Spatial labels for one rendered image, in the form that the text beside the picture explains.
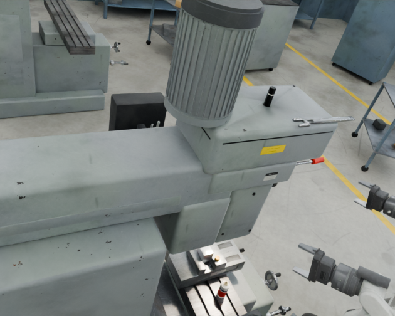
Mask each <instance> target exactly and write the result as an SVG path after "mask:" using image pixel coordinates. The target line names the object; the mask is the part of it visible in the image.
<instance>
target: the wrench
mask: <svg viewBox="0 0 395 316"><path fill-rule="evenodd" d="M292 120H293V121H294V122H303V124H299V125H298V126H299V127H309V126H310V124H324V123H331V122H346V121H354V120H355V118H354V117H353V116H346V117H331V118H315V119H306V120H305V119H304V118H293V119H292Z"/></svg>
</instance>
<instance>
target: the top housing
mask: <svg viewBox="0 0 395 316"><path fill-rule="evenodd" d="M270 86H273V87H276V91H275V94H274V96H273V99H272V101H271V104H270V107H266V106H264V105H263V104H264V101H265V98H266V96H267V93H268V90H269V88H270ZM331 117H332V116H331V115H330V114H329V113H327V112H326V111H325V110H324V109H323V108H322V107H321V106H320V105H318V104H317V103H316V102H315V101H314V100H312V99H311V98H310V97H309V96H308V95H307V94H306V93H305V92H303V91H302V90H301V89H300V88H299V87H297V86H296V85H265V86H245V87H240V90H239V92H238V96H237V99H236V102H235V105H234V109H233V113H232V115H231V118H230V120H229V121H228V122H227V123H226V124H224V125H221V126H218V127H211V128H204V127H196V126H192V125H189V124H185V123H184V122H181V121H180V120H178V119H176V126H178V127H179V128H180V130H181V132H182V133H183V135H184V136H185V138H186V140H187V141H188V142H189V144H190V146H191V147H192V149H193V151H194V152H195V153H196V155H197V157H198V158H199V160H200V161H201V163H202V166H203V171H204V172H205V173H206V174H217V173H221V172H229V171H237V170H242V169H249V168H254V167H262V166H270V165H275V164H282V163H287V162H295V161H303V160H308V159H316V158H319V157H321V156H322V154H323V153H324V151H325V149H326V147H327V146H328V144H329V142H330V140H331V138H332V136H333V134H334V132H335V130H336V129H337V126H338V123H337V122H331V123H324V124H310V126H309V127H299V126H298V125H299V124H303V122H294V121H293V120H292V119H293V118H304V119H305V120H306V119H322V118H331Z"/></svg>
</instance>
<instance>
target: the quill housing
mask: <svg viewBox="0 0 395 316"><path fill-rule="evenodd" d="M272 185H273V184H267V185H264V186H257V187H250V188H246V189H240V190H235V191H232V192H231V195H230V198H231V201H230V203H229V206H228V209H227V211H226V214H225V216H224V219H223V222H222V225H221V227H220V229H219V233H218V235H217V238H216V241H215V243H219V242H222V241H226V240H231V239H234V238H239V237H242V236H246V235H248V234H250V233H251V231H252V229H253V227H254V225H255V223H256V220H257V218H258V216H259V214H260V211H261V209H262V207H263V205H264V203H265V201H266V199H267V197H268V194H269V192H270V190H271V187H272Z"/></svg>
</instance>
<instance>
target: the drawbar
mask: <svg viewBox="0 0 395 316"><path fill-rule="evenodd" d="M275 91H276V87H273V86H270V88H269V90H268V93H269V94H270V95H269V94H267V96H266V98H265V101H264V104H263V105H264V106H266V107H270V104H271V101H272V99H273V96H274V94H275ZM271 95H273V96H271Z"/></svg>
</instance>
